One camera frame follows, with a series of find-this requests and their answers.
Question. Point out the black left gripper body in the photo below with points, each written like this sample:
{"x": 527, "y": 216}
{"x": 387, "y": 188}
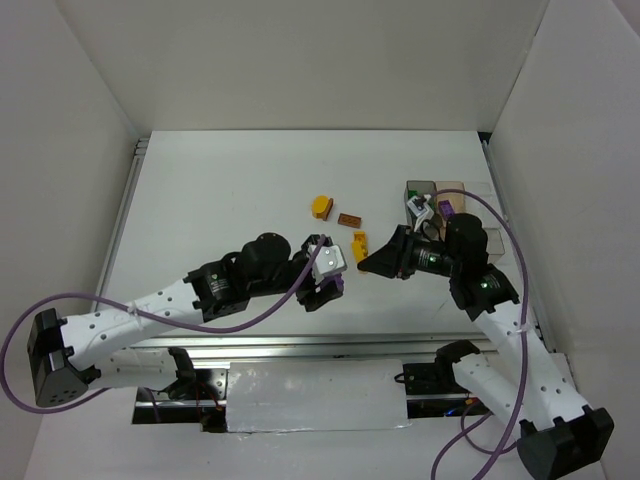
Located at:
{"x": 310, "y": 298}

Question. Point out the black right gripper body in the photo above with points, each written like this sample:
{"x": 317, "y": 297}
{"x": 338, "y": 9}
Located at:
{"x": 404, "y": 253}

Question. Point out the purple round lego brick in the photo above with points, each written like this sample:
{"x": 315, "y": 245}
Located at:
{"x": 338, "y": 281}

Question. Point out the yellow rectangular lego brick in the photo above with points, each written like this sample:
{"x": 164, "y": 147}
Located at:
{"x": 359, "y": 250}

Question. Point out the purple butterfly lego brick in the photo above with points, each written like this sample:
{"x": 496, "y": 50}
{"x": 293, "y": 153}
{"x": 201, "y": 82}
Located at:
{"x": 446, "y": 209}

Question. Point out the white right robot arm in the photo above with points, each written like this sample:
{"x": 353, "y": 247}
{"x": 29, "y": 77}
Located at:
{"x": 556, "y": 431}

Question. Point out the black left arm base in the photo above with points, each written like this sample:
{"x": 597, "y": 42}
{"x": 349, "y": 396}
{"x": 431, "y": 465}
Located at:
{"x": 195, "y": 380}

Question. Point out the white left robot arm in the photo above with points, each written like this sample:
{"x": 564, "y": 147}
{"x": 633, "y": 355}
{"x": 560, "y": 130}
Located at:
{"x": 72, "y": 355}

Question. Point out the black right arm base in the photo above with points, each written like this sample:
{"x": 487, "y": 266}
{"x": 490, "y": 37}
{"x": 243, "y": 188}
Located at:
{"x": 423, "y": 379}

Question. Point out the brown flat lego brick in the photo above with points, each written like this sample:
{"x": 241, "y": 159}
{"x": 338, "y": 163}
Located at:
{"x": 349, "y": 220}

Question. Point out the brown flat lego plate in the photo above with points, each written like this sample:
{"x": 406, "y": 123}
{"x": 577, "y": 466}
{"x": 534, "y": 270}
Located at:
{"x": 327, "y": 210}

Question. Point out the clear transparent bin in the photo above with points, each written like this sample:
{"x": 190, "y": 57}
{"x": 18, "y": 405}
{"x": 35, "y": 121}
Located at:
{"x": 495, "y": 246}

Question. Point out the yellow round lego brick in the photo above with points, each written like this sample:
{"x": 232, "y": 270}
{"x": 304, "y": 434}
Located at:
{"x": 318, "y": 206}

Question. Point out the white foil board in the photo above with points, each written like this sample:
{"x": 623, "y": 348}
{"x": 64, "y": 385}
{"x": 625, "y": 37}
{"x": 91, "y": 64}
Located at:
{"x": 310, "y": 396}

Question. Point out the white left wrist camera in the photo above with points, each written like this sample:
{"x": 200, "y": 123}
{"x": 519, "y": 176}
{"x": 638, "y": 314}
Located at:
{"x": 330, "y": 261}

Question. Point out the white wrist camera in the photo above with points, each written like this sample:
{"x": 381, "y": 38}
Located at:
{"x": 330, "y": 261}
{"x": 419, "y": 209}

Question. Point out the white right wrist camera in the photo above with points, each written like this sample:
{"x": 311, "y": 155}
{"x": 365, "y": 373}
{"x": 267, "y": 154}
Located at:
{"x": 419, "y": 209}

